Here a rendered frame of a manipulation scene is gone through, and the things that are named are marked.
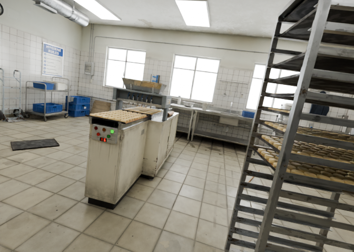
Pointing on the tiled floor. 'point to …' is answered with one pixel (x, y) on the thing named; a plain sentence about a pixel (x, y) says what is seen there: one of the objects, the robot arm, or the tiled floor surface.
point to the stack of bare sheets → (33, 144)
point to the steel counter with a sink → (226, 115)
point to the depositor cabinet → (158, 144)
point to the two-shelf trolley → (45, 101)
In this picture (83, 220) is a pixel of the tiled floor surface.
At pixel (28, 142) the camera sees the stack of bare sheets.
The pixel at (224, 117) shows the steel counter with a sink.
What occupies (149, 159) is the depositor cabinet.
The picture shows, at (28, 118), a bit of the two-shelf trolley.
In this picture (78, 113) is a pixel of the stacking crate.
